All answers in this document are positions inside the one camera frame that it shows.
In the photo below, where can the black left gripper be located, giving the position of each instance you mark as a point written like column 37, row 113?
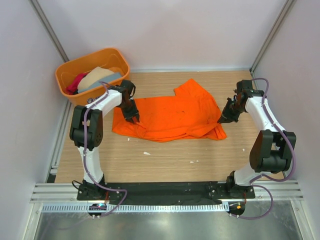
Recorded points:
column 134, row 113

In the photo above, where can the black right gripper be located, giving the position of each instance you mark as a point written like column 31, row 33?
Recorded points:
column 230, row 118

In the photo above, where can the orange t shirt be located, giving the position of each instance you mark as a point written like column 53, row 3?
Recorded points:
column 191, row 113

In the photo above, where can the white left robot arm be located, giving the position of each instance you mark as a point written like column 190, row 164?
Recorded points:
column 86, row 132

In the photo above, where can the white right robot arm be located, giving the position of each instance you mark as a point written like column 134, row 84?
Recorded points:
column 274, row 148

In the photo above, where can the blue grey folded shirt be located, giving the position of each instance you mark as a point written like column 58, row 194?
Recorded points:
column 105, row 80

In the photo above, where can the beige folded shirt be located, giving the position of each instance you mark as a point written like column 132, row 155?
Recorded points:
column 100, row 72

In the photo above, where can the red crumpled shirt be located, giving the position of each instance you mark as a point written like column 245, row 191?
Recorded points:
column 72, row 89

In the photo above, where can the white slotted cable duct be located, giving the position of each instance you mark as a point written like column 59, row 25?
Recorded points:
column 97, row 208

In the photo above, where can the aluminium frame rail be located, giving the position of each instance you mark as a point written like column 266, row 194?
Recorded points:
column 66, row 192

